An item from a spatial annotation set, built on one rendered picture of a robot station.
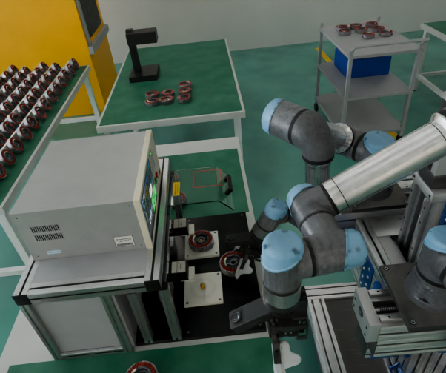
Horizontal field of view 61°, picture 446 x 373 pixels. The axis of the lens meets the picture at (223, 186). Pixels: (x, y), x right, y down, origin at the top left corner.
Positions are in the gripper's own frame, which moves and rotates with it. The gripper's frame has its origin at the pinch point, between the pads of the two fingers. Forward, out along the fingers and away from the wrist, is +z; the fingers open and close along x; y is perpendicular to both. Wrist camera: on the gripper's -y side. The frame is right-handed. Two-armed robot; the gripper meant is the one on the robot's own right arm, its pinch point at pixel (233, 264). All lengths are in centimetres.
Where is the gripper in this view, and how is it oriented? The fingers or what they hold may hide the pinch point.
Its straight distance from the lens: 156.8
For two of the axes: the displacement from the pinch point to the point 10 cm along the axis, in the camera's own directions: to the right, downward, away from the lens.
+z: -3.9, 7.3, 5.6
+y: 9.2, 2.8, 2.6
